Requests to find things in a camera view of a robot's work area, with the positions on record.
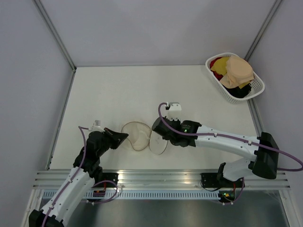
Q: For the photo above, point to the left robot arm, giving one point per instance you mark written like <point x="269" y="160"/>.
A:
<point x="84" y="175"/>

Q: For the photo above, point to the cream mesh laundry bag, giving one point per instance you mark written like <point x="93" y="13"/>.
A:
<point x="141" y="137"/>

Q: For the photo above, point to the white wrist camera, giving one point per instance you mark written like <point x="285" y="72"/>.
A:
<point x="96" y="126"/>
<point x="173" y="111"/>

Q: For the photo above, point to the left aluminium frame post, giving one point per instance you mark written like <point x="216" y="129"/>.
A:
<point x="46" y="18"/>

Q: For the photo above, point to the aluminium frame post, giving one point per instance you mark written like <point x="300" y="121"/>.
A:
<point x="46" y="18"/>
<point x="268" y="19"/>

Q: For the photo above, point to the beige bra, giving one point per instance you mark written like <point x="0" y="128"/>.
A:
<point x="238" y="72"/>

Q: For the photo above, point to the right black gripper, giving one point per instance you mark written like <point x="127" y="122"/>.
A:
<point x="178" y="122"/>

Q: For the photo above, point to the right aluminium frame post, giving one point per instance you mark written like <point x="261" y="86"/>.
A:
<point x="268" y="19"/>

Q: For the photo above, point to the black garment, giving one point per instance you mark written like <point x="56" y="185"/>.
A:
<point x="239" y="92"/>

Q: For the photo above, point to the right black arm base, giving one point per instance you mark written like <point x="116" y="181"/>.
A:
<point x="217" y="181"/>

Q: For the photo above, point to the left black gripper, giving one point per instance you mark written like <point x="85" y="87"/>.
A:
<point x="117" y="138"/>

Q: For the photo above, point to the white slotted cable duct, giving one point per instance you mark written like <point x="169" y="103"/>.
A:
<point x="161" y="195"/>

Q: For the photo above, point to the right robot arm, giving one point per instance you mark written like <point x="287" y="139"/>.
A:
<point x="257" y="155"/>

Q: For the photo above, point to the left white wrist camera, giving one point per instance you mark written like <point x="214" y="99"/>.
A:
<point x="96" y="126"/>

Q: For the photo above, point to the aluminium mounting rail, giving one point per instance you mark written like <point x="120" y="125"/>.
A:
<point x="159" y="179"/>

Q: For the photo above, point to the yellow garment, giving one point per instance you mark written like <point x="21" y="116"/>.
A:
<point x="218" y="67"/>

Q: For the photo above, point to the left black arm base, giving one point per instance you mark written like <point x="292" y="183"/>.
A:
<point x="109" y="179"/>

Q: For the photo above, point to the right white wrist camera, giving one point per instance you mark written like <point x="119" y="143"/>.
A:
<point x="173" y="111"/>

